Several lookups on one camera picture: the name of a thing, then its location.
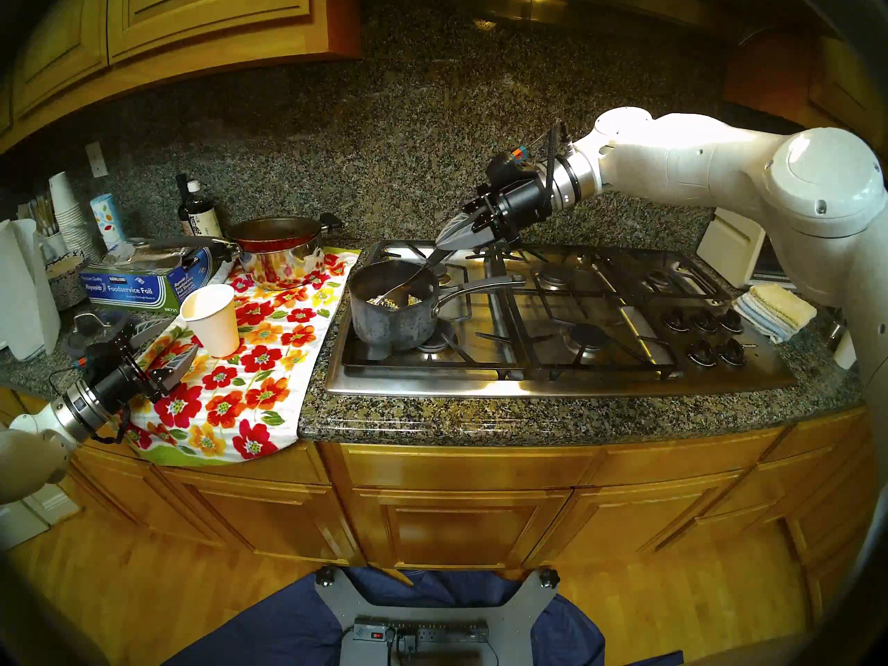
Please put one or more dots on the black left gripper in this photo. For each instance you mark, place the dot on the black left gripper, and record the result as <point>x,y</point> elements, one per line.
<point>125,380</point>

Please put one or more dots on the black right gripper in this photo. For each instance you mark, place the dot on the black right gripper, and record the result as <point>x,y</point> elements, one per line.
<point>517,200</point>

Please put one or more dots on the metal serving spoon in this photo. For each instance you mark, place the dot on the metal serving spoon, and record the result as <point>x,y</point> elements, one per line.
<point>409,286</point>

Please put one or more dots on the dark grey saucepan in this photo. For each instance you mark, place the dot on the dark grey saucepan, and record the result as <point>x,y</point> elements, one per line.
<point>388,328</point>

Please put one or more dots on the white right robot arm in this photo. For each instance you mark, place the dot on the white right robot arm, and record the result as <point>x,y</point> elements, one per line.
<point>728,158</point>

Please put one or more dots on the black pot lid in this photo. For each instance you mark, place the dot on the black pot lid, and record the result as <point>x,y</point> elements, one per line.
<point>87,321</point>

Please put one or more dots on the shiny steel stock pot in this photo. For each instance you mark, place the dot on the shiny steel stock pot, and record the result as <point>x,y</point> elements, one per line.
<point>277,270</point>

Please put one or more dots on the blue foil sheet box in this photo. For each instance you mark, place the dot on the blue foil sheet box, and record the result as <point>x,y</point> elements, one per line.
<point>128,291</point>

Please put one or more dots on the floral kitchen towel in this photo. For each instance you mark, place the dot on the floral kitchen towel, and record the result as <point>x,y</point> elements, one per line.
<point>257,394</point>

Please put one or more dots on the grey saucepan with food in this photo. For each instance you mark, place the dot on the grey saucepan with food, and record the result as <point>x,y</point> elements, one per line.
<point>388,302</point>

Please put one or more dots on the dark bottle white cap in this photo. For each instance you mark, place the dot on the dark bottle white cap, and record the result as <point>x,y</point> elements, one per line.
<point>202,217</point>

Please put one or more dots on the leaf print paper cup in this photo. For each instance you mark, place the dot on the leaf print paper cup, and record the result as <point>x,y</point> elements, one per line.
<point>106,220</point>

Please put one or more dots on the dark bottle black cap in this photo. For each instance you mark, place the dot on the dark bottle black cap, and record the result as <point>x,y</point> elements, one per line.
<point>182,200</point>

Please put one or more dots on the cup of wooden sticks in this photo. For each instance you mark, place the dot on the cup of wooden sticks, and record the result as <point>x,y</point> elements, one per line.
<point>52,245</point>

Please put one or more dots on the stack of white paper cups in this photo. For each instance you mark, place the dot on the stack of white paper cups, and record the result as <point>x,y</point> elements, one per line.
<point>68,214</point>

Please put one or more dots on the stainless steel gas cooktop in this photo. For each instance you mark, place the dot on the stainless steel gas cooktop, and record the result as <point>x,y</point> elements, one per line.
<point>624,374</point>

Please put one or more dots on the black cooktop knob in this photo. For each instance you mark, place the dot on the black cooktop knob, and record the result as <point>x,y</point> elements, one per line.
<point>676,320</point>
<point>701,353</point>
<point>704,322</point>
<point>730,352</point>
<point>730,320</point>

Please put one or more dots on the white toaster oven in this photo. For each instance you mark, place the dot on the white toaster oven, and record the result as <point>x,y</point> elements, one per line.
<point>728,248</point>

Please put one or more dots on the wooden base cabinets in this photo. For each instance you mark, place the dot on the wooden base cabinets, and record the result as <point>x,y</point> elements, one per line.
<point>458,519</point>

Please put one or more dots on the navy blue fabric cover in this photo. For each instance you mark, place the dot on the navy blue fabric cover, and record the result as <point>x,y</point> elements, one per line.
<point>277,630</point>

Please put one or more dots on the blue striped folded cloth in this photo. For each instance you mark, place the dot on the blue striped folded cloth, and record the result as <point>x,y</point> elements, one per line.
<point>760,321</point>

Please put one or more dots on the cream folded cloth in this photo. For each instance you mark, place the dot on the cream folded cloth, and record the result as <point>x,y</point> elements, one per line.
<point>784,302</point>

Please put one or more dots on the grey power strip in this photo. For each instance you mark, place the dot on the grey power strip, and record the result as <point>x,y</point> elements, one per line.
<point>423,631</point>

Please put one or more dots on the small white paper cup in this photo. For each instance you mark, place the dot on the small white paper cup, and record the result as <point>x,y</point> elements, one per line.
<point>844,352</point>

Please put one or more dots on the white wall switch plate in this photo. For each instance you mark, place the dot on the white wall switch plate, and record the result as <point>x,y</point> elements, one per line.
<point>96,160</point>

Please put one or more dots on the wooden wall cabinet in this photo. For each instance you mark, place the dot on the wooden wall cabinet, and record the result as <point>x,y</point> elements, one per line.
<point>173,19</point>
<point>818,75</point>

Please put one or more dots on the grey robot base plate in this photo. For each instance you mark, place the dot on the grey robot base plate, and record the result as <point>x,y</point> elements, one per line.
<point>517,616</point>

